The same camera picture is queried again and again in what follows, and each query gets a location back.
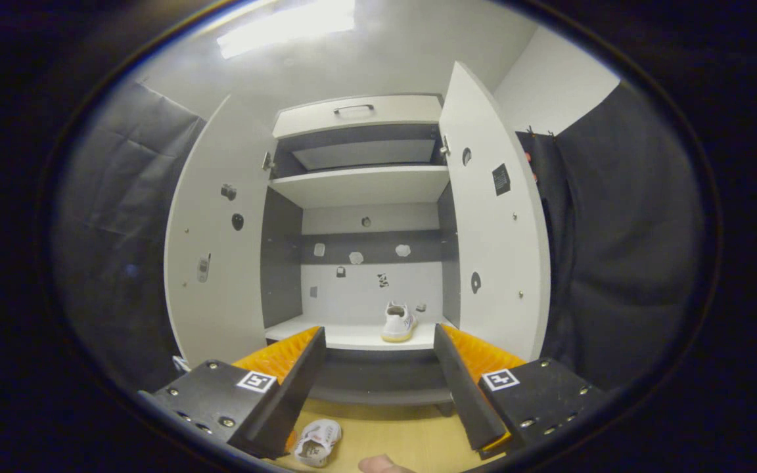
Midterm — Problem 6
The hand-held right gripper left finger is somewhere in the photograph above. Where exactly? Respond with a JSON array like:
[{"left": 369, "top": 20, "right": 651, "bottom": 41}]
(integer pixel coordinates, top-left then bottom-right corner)
[{"left": 139, "top": 327, "right": 327, "bottom": 461}]

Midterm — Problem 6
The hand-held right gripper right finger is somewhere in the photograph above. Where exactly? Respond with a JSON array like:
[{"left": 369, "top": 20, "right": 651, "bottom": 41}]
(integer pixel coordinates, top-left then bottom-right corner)
[{"left": 433, "top": 323, "right": 616, "bottom": 459}]

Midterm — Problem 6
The white canvas shoe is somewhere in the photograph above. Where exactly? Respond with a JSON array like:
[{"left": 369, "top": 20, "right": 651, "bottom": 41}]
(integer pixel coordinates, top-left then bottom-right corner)
[
  {"left": 294, "top": 418, "right": 343, "bottom": 468},
  {"left": 380, "top": 302, "right": 418, "bottom": 344}
]

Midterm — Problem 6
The white shoe cabinet door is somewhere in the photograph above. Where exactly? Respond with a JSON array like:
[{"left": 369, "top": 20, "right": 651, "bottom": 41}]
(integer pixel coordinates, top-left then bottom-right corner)
[
  {"left": 164, "top": 94, "right": 277, "bottom": 369},
  {"left": 439, "top": 61, "right": 552, "bottom": 362}
]

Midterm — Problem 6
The white shoe cabinet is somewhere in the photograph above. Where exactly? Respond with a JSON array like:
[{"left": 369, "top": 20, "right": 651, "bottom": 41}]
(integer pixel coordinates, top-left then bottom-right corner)
[{"left": 260, "top": 94, "right": 461, "bottom": 406}]

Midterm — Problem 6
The white cabinet drawer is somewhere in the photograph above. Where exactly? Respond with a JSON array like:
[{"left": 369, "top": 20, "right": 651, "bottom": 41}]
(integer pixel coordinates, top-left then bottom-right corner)
[{"left": 272, "top": 95, "right": 444, "bottom": 139}]

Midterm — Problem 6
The black backdrop cloth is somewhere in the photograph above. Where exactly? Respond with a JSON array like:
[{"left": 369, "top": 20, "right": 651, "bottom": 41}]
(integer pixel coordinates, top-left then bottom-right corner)
[
  {"left": 515, "top": 82, "right": 708, "bottom": 392},
  {"left": 57, "top": 82, "right": 207, "bottom": 392}
]

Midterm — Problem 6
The ceiling light panel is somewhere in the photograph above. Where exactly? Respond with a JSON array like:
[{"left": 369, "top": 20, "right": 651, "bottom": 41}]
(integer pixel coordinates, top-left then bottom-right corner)
[{"left": 216, "top": 0, "right": 357, "bottom": 60}]

